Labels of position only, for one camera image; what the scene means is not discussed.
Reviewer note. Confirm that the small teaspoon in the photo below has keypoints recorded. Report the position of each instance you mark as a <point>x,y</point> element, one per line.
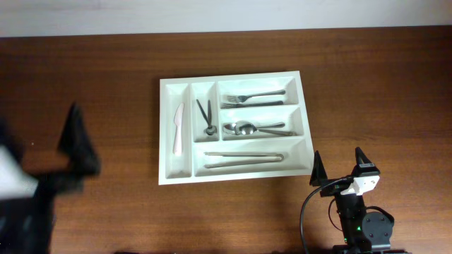
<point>203,113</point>
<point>211,130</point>

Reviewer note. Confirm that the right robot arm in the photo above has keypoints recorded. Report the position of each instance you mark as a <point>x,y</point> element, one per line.
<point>366,229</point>

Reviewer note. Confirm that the steel tablespoon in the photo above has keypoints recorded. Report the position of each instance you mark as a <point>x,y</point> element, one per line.
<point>247,128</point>
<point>231,128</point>

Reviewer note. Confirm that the white cutlery tray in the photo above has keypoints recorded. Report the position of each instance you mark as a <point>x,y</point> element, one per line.
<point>188,168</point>

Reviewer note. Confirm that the white plastic knife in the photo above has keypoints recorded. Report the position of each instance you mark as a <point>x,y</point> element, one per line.
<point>178,120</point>

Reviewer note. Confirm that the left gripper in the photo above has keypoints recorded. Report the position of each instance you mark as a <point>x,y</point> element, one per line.
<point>78,140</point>

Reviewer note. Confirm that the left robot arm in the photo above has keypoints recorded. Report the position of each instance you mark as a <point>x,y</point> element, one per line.
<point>31,231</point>

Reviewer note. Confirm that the steel fork curved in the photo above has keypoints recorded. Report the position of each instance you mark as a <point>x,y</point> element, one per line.
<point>243,98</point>

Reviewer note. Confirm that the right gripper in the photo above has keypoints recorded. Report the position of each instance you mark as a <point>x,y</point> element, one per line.
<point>318,173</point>

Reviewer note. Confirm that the steel fork straight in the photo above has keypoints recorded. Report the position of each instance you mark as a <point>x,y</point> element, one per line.
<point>238,105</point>

